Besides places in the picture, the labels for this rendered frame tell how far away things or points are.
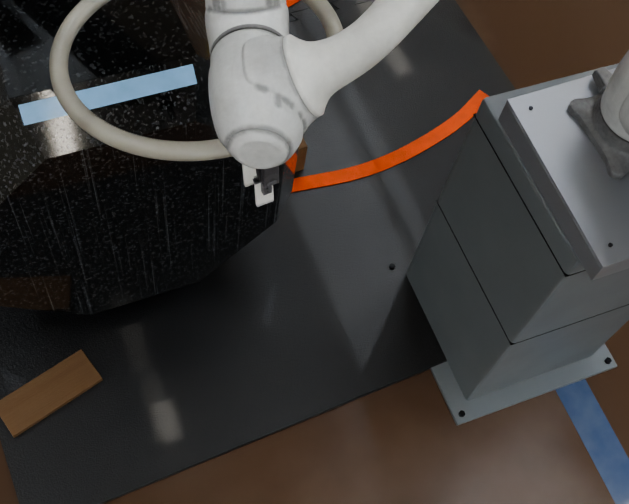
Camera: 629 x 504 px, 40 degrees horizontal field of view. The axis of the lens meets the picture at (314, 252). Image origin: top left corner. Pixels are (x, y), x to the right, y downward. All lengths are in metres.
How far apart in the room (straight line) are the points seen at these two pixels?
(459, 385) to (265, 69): 1.49
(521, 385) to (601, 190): 0.86
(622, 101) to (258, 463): 1.22
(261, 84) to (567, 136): 0.86
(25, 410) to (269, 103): 1.44
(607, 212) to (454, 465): 0.90
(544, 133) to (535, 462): 0.98
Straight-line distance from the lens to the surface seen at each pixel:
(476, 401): 2.35
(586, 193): 1.67
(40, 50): 1.73
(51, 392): 2.28
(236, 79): 1.01
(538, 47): 3.10
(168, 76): 1.69
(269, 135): 0.98
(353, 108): 2.74
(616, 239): 1.65
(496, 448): 2.34
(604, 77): 1.80
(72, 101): 1.41
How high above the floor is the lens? 2.14
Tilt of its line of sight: 61 degrees down
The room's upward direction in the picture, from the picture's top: 13 degrees clockwise
